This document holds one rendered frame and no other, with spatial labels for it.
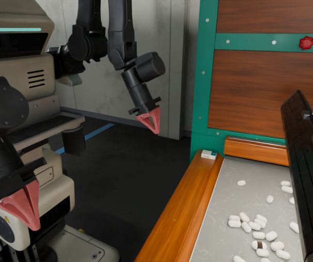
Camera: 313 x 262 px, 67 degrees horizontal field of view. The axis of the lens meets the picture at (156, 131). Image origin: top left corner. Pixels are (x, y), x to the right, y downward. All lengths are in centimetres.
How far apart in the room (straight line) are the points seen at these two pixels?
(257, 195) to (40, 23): 85
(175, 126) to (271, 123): 199
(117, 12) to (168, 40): 211
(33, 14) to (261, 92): 81
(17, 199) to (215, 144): 88
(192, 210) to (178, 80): 215
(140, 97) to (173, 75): 213
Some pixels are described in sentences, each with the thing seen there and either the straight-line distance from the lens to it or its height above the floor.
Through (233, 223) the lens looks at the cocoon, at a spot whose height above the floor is 76.
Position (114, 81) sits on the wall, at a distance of 347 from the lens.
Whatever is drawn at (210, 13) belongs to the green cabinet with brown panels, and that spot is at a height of 134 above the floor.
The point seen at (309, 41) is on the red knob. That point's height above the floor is 125.
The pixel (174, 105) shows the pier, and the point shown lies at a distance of 288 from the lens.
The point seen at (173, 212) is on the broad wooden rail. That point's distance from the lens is 78.
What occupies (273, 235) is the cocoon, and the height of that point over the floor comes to 76.
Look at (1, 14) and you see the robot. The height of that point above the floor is 131.
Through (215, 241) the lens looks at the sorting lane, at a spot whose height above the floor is 74.
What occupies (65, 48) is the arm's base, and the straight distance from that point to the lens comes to 84.
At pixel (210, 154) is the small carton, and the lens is 106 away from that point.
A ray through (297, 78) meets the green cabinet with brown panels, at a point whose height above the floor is 112.
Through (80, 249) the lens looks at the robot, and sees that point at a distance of 137.
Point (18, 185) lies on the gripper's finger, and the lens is 40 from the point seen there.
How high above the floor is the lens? 128
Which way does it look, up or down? 23 degrees down
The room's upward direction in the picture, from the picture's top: straight up
